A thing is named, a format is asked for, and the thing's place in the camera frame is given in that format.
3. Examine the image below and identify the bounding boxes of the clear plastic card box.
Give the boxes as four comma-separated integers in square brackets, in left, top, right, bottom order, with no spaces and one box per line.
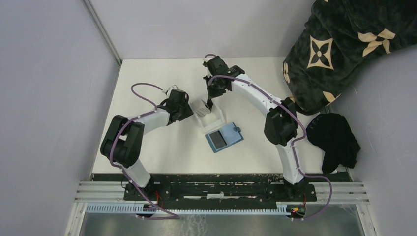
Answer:
[191,99,226,134]

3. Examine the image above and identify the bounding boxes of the blue leather card holder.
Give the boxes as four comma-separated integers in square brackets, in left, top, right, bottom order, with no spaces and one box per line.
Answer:
[205,122,244,153]

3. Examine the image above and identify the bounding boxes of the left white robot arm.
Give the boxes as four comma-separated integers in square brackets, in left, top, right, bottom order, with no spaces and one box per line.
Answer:
[100,88,193,200]

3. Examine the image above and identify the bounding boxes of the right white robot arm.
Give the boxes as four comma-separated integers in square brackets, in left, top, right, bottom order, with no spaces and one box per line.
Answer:
[202,54,308,201]

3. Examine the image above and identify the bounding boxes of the stack of credit cards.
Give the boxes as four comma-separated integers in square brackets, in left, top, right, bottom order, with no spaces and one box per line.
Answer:
[194,101,211,117]

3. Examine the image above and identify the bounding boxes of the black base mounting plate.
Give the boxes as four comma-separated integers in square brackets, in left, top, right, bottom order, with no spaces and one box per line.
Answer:
[92,173,317,211]

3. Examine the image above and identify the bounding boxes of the black cloth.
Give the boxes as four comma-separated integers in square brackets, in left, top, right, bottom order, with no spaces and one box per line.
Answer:
[306,113,361,174]

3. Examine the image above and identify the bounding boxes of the black floral patterned blanket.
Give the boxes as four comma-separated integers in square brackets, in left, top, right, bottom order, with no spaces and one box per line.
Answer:
[283,0,417,115]

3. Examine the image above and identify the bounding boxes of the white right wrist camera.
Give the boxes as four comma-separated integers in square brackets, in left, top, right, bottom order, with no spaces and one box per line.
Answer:
[202,55,211,67]

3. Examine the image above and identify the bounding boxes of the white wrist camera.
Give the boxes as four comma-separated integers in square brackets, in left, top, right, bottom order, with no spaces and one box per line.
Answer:
[162,85,178,96]
[202,55,211,67]

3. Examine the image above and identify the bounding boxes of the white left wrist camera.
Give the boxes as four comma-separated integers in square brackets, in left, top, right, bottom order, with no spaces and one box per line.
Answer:
[162,85,178,96]

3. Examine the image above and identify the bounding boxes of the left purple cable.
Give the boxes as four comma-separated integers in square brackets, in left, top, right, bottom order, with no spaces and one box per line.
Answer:
[109,83,181,220]

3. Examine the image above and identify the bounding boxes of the aluminium corner post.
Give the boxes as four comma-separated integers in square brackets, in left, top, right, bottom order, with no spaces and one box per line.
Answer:
[81,0,122,67]

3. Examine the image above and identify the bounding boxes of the white slotted cable duct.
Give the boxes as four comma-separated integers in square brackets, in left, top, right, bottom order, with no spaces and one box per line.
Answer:
[86,203,291,216]

